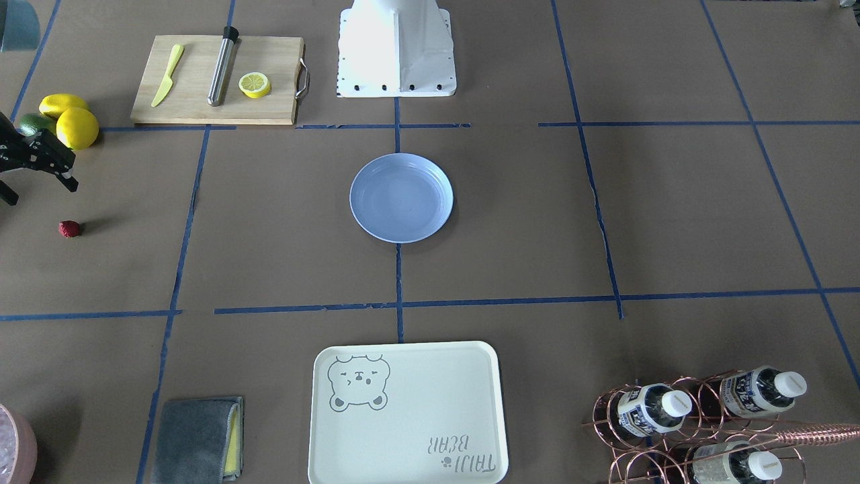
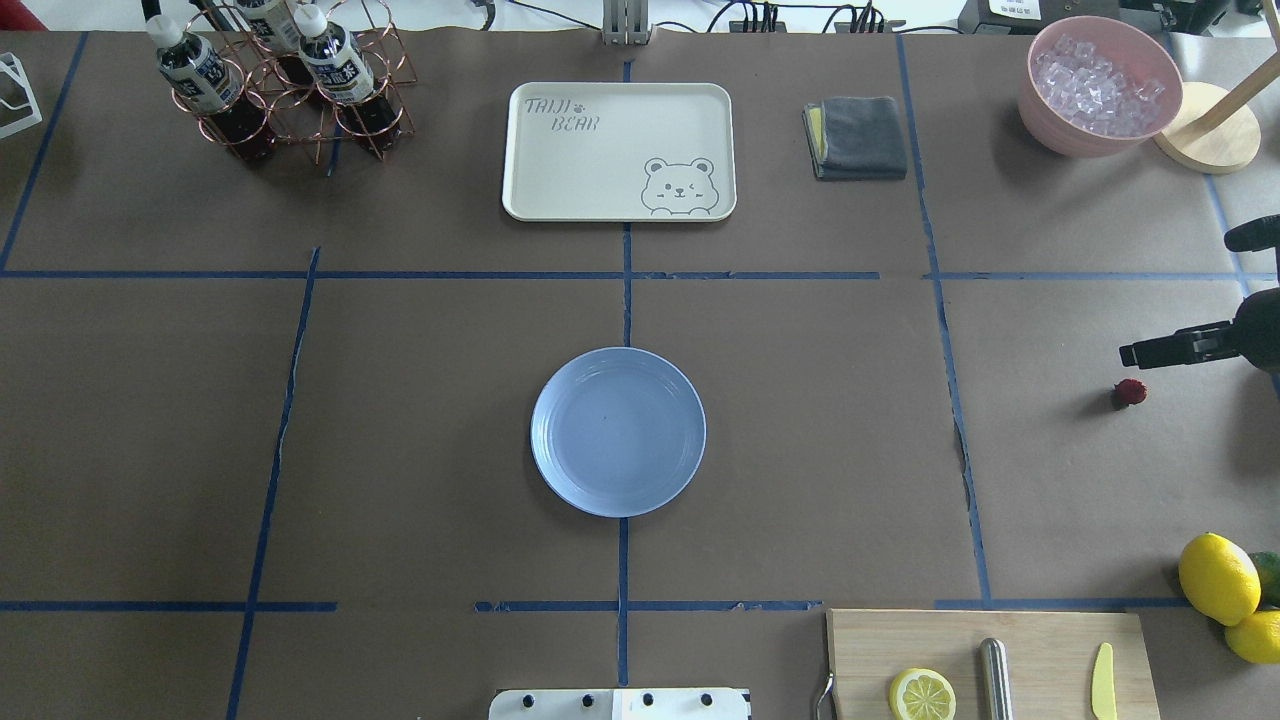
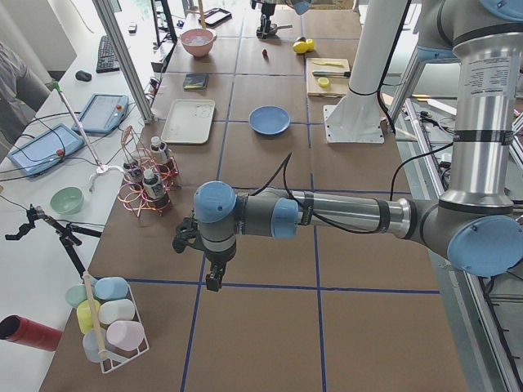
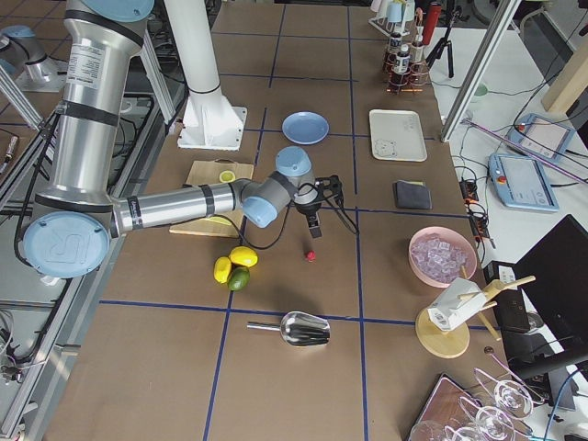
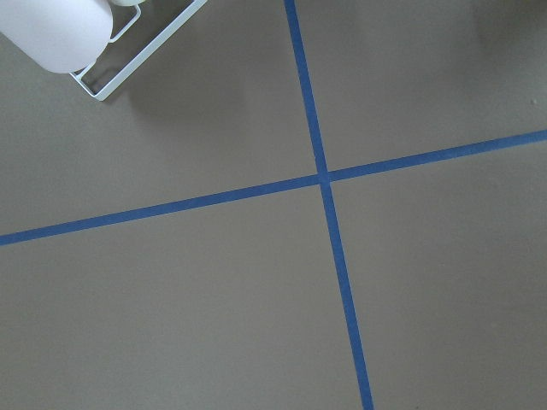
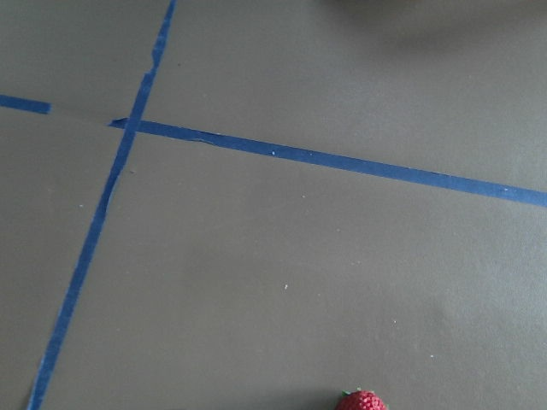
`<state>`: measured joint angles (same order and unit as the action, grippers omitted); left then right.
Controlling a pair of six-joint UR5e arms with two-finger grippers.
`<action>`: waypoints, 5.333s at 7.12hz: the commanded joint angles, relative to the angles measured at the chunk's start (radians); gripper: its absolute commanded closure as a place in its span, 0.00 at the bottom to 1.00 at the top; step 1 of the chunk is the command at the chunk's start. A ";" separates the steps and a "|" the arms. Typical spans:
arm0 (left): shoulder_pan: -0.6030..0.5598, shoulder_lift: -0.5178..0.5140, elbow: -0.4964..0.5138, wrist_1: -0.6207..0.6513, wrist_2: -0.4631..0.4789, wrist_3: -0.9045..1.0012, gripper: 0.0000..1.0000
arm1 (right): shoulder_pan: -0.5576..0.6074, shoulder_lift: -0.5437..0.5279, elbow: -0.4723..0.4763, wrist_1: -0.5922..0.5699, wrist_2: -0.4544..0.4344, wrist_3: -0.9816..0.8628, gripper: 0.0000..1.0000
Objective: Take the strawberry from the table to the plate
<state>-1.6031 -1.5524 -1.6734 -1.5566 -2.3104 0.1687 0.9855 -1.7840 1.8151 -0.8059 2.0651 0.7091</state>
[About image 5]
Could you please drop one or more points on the pink cup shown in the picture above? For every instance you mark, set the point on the pink cup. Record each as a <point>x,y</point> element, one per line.
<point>60,36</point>

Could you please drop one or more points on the white wire cup rack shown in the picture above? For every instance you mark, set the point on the white wire cup rack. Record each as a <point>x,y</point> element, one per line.
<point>139,30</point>

